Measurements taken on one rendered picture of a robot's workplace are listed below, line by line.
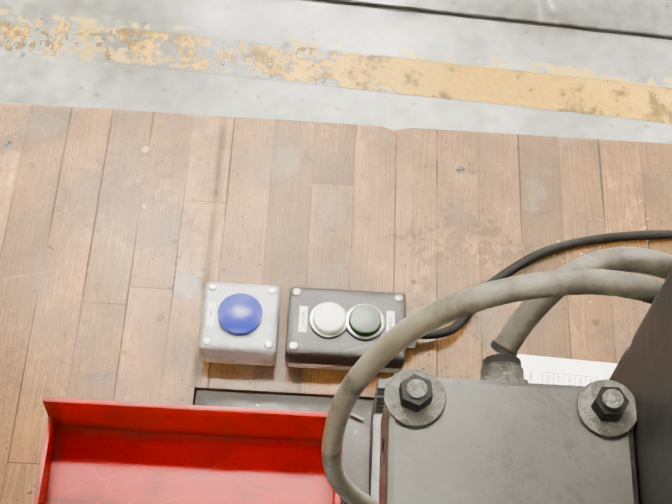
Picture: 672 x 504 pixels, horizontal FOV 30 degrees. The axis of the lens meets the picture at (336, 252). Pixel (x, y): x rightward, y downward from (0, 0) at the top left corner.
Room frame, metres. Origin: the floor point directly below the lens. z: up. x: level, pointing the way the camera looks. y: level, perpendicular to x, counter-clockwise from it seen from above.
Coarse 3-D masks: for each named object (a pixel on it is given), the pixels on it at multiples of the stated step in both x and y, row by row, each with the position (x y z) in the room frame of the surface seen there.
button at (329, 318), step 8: (328, 304) 0.52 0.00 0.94; (336, 304) 0.52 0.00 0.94; (320, 312) 0.51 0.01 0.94; (328, 312) 0.51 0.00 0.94; (336, 312) 0.51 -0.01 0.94; (320, 320) 0.50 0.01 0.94; (328, 320) 0.50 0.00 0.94; (336, 320) 0.51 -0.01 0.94; (344, 320) 0.51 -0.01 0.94; (320, 328) 0.50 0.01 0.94; (328, 328) 0.50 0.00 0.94; (336, 328) 0.50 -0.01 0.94
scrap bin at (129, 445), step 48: (48, 432) 0.38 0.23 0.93; (96, 432) 0.39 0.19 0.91; (144, 432) 0.40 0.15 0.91; (192, 432) 0.40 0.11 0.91; (240, 432) 0.40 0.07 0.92; (288, 432) 0.40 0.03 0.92; (48, 480) 0.35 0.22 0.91; (96, 480) 0.35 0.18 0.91; (144, 480) 0.35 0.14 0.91; (192, 480) 0.36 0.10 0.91; (240, 480) 0.36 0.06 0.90; (288, 480) 0.37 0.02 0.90
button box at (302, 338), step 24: (576, 240) 0.63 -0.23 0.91; (600, 240) 0.63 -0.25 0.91; (624, 240) 0.64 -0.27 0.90; (528, 264) 0.60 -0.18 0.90; (312, 288) 0.54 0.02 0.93; (288, 312) 0.51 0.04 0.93; (312, 312) 0.51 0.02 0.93; (384, 312) 0.52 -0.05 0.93; (288, 336) 0.49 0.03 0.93; (312, 336) 0.49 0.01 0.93; (336, 336) 0.49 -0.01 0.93; (360, 336) 0.49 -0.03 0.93; (432, 336) 0.51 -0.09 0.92; (288, 360) 0.47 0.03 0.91; (312, 360) 0.47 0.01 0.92; (336, 360) 0.47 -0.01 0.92
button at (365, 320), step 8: (352, 312) 0.51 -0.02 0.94; (360, 312) 0.52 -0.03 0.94; (368, 312) 0.52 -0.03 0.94; (376, 312) 0.52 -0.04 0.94; (352, 320) 0.51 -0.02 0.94; (360, 320) 0.51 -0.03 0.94; (368, 320) 0.51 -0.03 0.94; (376, 320) 0.51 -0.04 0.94; (352, 328) 0.50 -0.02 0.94; (360, 328) 0.50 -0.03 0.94; (368, 328) 0.50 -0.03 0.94; (376, 328) 0.50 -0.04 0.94
